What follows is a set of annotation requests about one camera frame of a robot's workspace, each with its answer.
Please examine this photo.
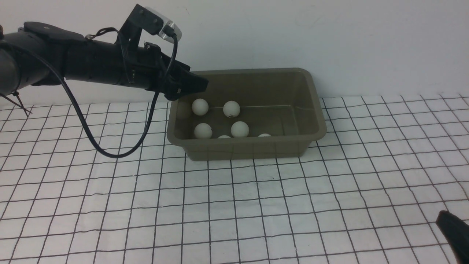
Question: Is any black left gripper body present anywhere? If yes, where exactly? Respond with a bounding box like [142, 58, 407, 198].
[66, 40, 170, 91]

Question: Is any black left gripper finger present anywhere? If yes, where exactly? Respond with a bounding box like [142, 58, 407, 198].
[155, 60, 209, 101]

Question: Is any black left camera cable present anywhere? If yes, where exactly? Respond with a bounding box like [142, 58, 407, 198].
[11, 27, 179, 159]

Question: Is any black cable tie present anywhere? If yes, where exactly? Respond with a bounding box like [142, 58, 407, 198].
[0, 91, 32, 118]

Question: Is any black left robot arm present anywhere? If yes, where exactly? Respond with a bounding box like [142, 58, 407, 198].
[1, 22, 209, 101]

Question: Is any white grid-pattern tablecloth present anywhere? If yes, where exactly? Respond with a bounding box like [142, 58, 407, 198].
[0, 95, 469, 264]

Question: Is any olive green plastic bin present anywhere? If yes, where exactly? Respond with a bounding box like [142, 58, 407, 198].
[166, 67, 327, 161]

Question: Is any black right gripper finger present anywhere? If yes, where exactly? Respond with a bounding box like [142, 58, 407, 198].
[436, 210, 469, 264]

